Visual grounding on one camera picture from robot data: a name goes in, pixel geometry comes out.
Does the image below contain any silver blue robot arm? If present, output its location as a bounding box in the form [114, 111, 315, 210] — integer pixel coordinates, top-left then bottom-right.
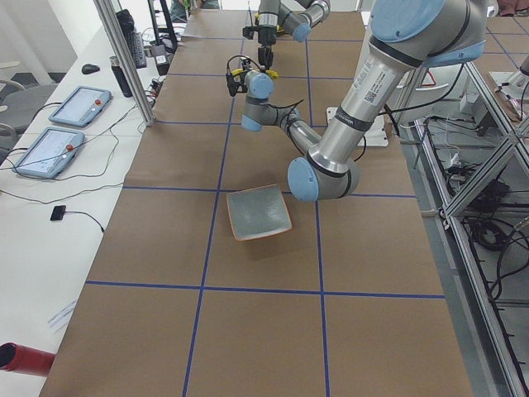
[256, 0, 331, 69]
[226, 0, 488, 202]

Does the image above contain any black computer mouse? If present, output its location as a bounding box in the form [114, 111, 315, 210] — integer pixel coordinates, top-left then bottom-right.
[81, 64, 100, 75]

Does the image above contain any upper blue teach pendant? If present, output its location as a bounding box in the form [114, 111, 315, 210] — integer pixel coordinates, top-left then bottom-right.
[48, 86, 112, 127]

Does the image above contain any black water bottle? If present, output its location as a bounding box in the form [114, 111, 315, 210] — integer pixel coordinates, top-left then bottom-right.
[109, 55, 132, 98]

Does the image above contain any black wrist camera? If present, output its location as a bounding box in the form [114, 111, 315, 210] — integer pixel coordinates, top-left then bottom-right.
[242, 26, 260, 40]
[226, 72, 247, 98]

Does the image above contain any grey square plate orange rim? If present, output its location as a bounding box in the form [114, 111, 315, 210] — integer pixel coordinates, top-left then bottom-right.
[226, 184, 293, 242]

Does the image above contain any lower blue teach pendant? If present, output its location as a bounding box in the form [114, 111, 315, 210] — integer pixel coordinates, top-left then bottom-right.
[13, 127, 85, 179]

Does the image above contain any small black puck device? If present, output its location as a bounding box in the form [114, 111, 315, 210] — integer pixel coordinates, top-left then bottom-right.
[50, 205, 66, 222]

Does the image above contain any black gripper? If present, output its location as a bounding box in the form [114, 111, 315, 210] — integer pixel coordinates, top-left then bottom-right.
[241, 58, 254, 74]
[258, 36, 276, 66]

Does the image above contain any red cylinder tube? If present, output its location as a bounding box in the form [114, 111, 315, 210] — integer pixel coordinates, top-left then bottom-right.
[1, 342, 55, 377]

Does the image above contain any blue teach pendant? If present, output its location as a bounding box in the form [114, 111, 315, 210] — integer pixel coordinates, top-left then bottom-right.
[48, 86, 112, 127]
[13, 127, 85, 179]

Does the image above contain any black keyboard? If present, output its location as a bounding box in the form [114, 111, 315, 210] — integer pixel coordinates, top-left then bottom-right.
[124, 31, 147, 69]

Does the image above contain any aluminium frame post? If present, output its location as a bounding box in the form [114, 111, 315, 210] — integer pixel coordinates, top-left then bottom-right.
[93, 0, 155, 127]

